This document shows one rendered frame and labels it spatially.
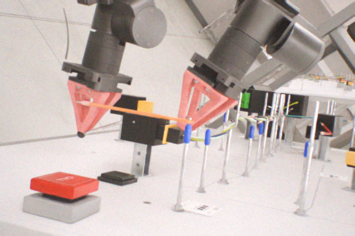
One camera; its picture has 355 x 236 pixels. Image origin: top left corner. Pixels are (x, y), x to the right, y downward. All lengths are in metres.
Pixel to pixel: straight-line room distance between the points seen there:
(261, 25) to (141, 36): 0.16
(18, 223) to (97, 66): 0.32
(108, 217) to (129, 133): 0.22
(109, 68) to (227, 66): 0.18
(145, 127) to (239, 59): 0.16
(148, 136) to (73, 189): 0.24
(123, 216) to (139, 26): 0.27
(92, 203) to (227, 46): 0.29
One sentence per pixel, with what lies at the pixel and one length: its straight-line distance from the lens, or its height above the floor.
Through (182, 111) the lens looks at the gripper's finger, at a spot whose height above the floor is 1.18.
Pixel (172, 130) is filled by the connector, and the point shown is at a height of 1.15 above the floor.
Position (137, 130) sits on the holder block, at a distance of 0.70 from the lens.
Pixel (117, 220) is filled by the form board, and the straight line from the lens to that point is 0.51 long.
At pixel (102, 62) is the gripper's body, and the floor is 1.11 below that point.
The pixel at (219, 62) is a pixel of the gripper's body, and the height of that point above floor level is 1.26.
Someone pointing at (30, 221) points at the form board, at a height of 1.08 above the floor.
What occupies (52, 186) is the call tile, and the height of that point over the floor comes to 1.10.
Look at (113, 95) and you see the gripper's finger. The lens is 0.76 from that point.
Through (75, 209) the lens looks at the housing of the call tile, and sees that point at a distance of 0.49.
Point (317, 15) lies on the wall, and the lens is 8.17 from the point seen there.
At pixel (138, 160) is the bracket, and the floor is 1.08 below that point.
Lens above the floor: 1.38
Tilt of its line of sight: 18 degrees down
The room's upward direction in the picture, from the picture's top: 55 degrees clockwise
